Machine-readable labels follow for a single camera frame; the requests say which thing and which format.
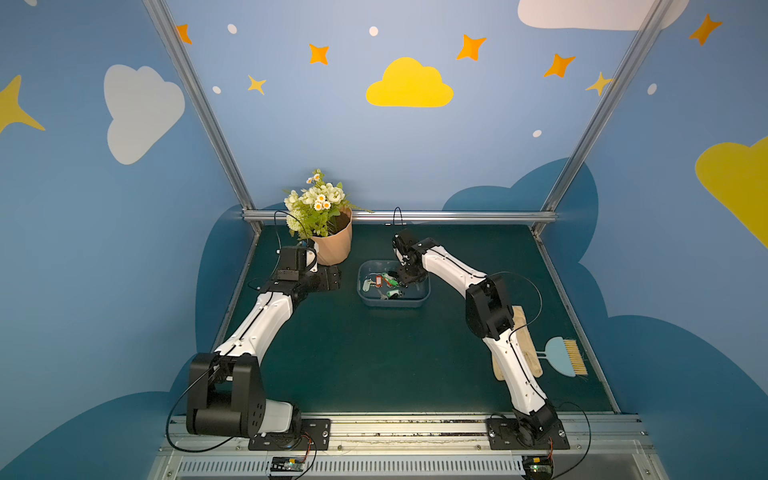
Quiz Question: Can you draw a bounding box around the aluminium frame rail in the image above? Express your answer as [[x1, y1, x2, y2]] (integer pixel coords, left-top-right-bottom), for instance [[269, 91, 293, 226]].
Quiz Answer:
[[242, 207, 557, 225]]

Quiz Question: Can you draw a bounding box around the left controller board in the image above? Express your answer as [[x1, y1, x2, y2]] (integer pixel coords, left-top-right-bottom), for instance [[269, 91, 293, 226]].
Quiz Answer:
[[269, 457, 308, 476]]

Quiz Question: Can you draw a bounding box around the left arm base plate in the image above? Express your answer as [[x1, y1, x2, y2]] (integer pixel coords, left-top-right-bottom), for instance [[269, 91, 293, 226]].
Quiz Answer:
[[248, 417, 332, 451]]

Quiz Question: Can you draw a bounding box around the white artificial flowers plant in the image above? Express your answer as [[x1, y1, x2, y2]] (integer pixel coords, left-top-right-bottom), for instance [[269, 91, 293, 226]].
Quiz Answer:
[[283, 169, 368, 240]]

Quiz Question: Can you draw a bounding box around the beige work glove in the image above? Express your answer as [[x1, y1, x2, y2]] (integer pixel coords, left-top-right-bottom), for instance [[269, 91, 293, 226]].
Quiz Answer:
[[490, 305, 545, 382]]

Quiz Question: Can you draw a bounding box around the green tag key in box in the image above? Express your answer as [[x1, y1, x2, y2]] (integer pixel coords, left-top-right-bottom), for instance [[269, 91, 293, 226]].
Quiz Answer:
[[379, 289, 403, 300], [382, 273, 400, 287]]

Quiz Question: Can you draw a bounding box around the blue plastic storage box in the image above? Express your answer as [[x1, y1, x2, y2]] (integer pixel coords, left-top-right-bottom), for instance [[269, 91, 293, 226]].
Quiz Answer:
[[357, 260, 431, 309]]

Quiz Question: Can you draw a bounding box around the light blue hand brush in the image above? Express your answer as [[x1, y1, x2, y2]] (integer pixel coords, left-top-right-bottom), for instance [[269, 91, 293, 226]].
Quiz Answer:
[[536, 336, 588, 378]]

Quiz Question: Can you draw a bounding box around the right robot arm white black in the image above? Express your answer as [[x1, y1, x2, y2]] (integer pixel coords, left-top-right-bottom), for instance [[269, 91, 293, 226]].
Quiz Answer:
[[392, 230, 559, 447]]

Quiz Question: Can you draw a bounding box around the controller board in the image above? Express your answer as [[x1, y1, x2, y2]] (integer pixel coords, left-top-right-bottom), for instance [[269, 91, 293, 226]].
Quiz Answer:
[[269, 457, 308, 476], [522, 456, 554, 480]]

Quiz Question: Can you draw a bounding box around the right controller board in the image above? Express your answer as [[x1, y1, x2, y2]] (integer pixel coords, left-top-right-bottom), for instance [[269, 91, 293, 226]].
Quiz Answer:
[[522, 456, 554, 480]]

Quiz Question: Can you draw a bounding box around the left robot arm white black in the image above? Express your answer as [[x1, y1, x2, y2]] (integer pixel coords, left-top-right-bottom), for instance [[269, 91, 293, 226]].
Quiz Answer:
[[185, 246, 340, 446]]

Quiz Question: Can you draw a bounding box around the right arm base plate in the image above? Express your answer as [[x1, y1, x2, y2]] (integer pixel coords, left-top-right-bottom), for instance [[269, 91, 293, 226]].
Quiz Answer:
[[485, 416, 570, 451]]

